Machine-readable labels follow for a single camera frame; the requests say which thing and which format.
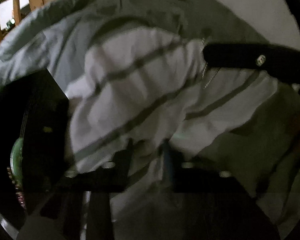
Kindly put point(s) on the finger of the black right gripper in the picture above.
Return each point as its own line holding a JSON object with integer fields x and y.
{"x": 256, "y": 56}

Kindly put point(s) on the grey white striped duvet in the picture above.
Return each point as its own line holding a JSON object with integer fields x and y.
{"x": 134, "y": 69}

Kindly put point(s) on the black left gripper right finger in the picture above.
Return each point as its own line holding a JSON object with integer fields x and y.
{"x": 197, "y": 175}

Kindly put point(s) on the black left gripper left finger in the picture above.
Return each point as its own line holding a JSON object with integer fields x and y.
{"x": 110, "y": 177}

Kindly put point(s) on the black jewelry box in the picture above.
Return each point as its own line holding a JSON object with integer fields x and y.
{"x": 33, "y": 108}

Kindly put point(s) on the green jade bangle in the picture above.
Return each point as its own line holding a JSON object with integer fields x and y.
{"x": 16, "y": 160}

